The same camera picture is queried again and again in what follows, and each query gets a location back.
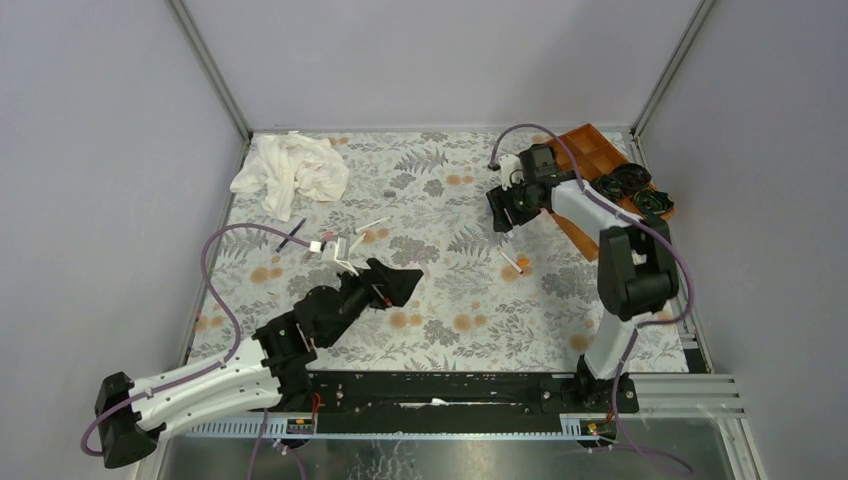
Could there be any black pen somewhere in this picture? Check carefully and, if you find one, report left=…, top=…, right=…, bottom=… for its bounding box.
left=275, top=218, right=306, bottom=253

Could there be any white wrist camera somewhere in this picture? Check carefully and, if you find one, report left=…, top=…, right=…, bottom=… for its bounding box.
left=498, top=154, right=524, bottom=191
left=309, top=237, right=359, bottom=277

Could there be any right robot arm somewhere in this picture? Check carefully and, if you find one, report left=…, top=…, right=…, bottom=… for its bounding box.
left=486, top=144, right=679, bottom=412

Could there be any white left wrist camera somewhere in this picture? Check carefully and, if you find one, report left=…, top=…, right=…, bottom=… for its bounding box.
left=309, top=237, right=359, bottom=277

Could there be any white crumpled cloth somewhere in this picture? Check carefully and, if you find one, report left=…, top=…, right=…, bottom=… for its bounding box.
left=229, top=131, right=350, bottom=222

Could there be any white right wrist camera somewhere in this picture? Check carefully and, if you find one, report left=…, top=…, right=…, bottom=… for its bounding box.
left=498, top=154, right=524, bottom=191

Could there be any black green cable coil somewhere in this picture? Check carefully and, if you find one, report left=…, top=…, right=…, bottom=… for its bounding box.
left=630, top=187, right=676, bottom=217

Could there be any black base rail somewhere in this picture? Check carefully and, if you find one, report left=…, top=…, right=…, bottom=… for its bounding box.
left=270, top=371, right=639, bottom=435

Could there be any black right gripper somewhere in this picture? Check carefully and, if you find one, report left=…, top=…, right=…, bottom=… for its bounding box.
left=486, top=176, right=542, bottom=234

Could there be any floral patterned mat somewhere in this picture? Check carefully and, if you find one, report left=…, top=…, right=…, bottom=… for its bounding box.
left=187, top=130, right=690, bottom=374

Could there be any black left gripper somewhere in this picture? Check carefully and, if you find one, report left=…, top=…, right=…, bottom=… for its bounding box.
left=321, top=260, right=422, bottom=350

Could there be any orange compartment tray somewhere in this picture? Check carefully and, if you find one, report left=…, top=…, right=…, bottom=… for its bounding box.
left=548, top=124, right=675, bottom=262

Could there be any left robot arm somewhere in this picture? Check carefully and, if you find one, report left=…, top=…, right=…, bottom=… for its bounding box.
left=81, top=258, right=424, bottom=469

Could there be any white pen orange cap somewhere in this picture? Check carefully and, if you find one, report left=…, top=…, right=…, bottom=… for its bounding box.
left=496, top=248, right=531, bottom=275

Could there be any white pen red tip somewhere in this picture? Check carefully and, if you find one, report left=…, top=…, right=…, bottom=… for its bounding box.
left=346, top=232, right=366, bottom=257

